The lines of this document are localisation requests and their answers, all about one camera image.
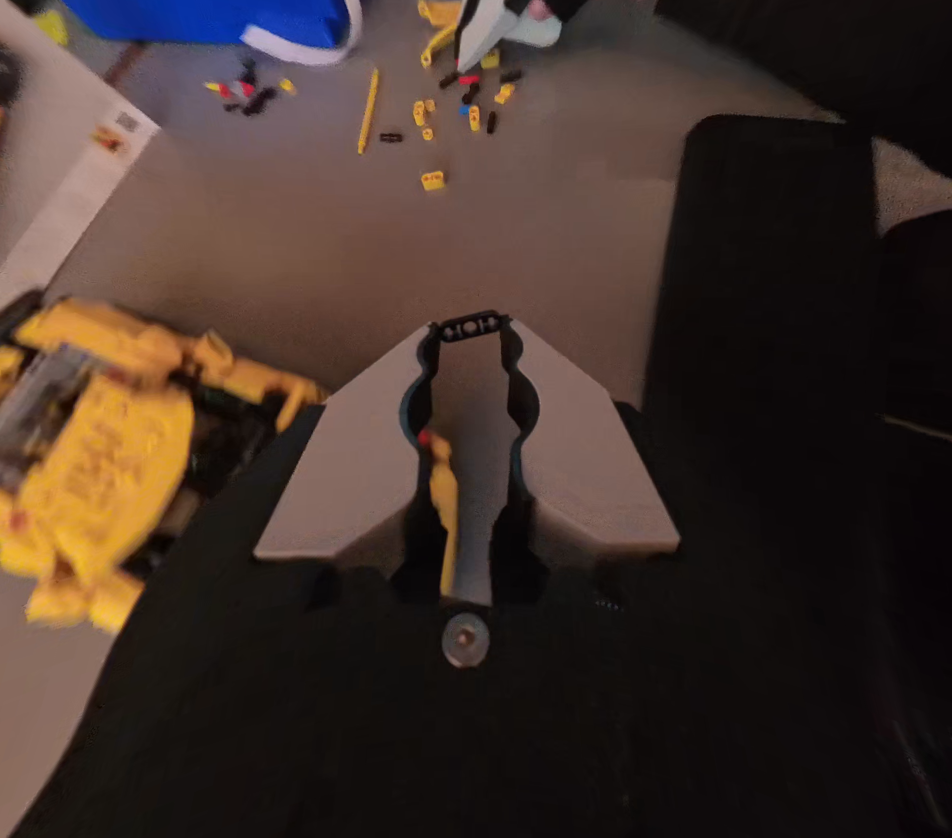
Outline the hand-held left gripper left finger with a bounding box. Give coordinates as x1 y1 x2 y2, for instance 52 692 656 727
253 323 447 604

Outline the yellow curved frame piece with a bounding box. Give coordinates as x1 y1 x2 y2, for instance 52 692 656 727
416 0 462 69

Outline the dark perforated panel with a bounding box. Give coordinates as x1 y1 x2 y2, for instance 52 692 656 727
643 113 882 631

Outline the car picture instruction booklet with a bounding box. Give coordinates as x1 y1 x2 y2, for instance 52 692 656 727
0 0 161 292

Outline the short black holed beam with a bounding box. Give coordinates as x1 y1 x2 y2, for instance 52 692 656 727
439 311 510 344

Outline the yellow toy brick car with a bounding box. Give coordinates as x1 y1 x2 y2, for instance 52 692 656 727
0 295 462 634

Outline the scatter of small yellow bricks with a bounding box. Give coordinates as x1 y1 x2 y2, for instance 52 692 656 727
413 46 525 143

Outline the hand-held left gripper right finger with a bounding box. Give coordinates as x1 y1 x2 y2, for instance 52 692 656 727
497 317 681 604

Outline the cluster of small mixed bricks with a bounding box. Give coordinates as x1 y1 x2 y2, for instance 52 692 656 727
204 59 297 116

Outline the black fleece-lined jacket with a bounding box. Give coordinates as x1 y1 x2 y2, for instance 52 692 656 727
870 135 952 452

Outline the thin yellow stick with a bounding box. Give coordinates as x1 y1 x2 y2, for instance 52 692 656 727
357 68 380 155

